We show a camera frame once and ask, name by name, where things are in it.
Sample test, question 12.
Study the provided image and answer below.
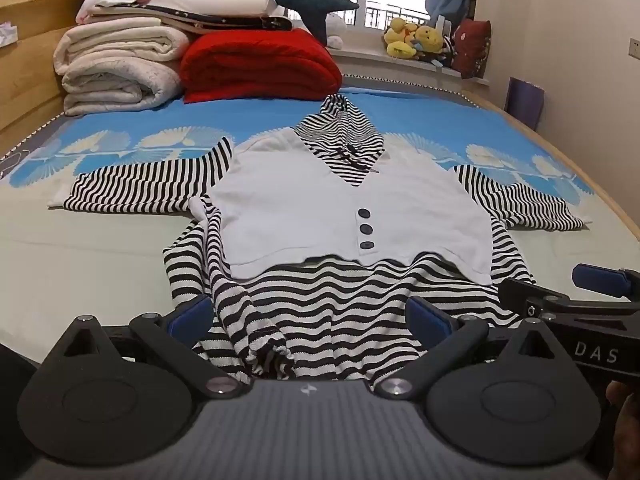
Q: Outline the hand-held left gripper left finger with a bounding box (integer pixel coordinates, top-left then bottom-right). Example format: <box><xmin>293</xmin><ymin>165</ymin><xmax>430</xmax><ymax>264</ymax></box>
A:
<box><xmin>44</xmin><ymin>294</ymin><xmax>252</xmax><ymax>401</ymax></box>

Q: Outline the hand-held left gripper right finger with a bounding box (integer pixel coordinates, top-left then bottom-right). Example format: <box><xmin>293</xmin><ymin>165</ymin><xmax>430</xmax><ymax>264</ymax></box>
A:
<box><xmin>375</xmin><ymin>296</ymin><xmax>587</xmax><ymax>401</ymax></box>

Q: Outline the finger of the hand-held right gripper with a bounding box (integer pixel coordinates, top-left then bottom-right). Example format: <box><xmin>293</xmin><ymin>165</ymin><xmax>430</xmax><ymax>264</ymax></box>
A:
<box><xmin>499</xmin><ymin>277</ymin><xmax>640</xmax><ymax>322</ymax></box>
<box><xmin>572</xmin><ymin>262</ymin><xmax>640</xmax><ymax>302</ymax></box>

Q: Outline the black white striped hooded sweater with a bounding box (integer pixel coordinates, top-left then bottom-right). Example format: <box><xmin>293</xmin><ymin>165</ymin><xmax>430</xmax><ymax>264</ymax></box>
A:
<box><xmin>47</xmin><ymin>94</ymin><xmax>592</xmax><ymax>381</ymax></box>

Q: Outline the person's right hand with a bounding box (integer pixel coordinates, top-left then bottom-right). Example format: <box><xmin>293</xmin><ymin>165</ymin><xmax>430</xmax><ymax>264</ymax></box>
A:
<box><xmin>604</xmin><ymin>381</ymin><xmax>640</xmax><ymax>461</ymax></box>

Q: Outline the blue patterned bed mat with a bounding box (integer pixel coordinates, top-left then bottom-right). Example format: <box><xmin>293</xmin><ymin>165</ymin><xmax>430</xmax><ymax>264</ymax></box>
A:
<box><xmin>0</xmin><ymin>85</ymin><xmax>626</xmax><ymax>361</ymax></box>

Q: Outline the purple board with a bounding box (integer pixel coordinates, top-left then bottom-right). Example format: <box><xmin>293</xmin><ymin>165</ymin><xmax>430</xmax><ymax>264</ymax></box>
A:
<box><xmin>505</xmin><ymin>76</ymin><xmax>545</xmax><ymax>131</ymax></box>

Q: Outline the speckled white folded quilt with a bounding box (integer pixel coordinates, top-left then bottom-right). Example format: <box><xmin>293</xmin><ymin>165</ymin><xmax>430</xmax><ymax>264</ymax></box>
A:
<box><xmin>61</xmin><ymin>57</ymin><xmax>183</xmax><ymax>117</ymax></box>

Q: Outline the dark red cushion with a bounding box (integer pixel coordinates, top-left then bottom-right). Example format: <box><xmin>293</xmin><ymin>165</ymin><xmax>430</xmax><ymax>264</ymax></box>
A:
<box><xmin>452</xmin><ymin>18</ymin><xmax>493</xmax><ymax>80</ymax></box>

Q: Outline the red folded blanket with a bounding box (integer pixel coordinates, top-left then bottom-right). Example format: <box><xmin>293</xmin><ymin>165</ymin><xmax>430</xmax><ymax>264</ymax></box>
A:
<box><xmin>179</xmin><ymin>28</ymin><xmax>344</xmax><ymax>105</ymax></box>

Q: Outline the white windowsill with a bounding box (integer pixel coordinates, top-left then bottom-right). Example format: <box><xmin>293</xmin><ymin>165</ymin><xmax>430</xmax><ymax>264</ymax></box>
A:
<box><xmin>330</xmin><ymin>47</ymin><xmax>488</xmax><ymax>81</ymax></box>

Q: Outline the yellow plush toy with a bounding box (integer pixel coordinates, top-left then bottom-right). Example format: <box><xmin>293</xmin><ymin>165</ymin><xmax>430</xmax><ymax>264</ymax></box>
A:
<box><xmin>415</xmin><ymin>25</ymin><xmax>446</xmax><ymax>57</ymax></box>
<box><xmin>384</xmin><ymin>16</ymin><xmax>418</xmax><ymax>60</ymax></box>

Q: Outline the wooden headboard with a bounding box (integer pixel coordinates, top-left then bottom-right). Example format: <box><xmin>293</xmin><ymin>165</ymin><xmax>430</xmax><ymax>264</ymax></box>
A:
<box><xmin>0</xmin><ymin>0</ymin><xmax>96</xmax><ymax>161</ymax></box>

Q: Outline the cream folded blanket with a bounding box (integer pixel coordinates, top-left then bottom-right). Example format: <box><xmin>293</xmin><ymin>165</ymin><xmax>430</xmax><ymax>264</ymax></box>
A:
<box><xmin>53</xmin><ymin>16</ymin><xmax>192</xmax><ymax>77</ymax></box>

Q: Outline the navy star patterned blanket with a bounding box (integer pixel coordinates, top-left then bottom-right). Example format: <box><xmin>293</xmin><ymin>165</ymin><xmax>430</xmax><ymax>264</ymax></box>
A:
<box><xmin>75</xmin><ymin>4</ymin><xmax>293</xmax><ymax>36</ymax></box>

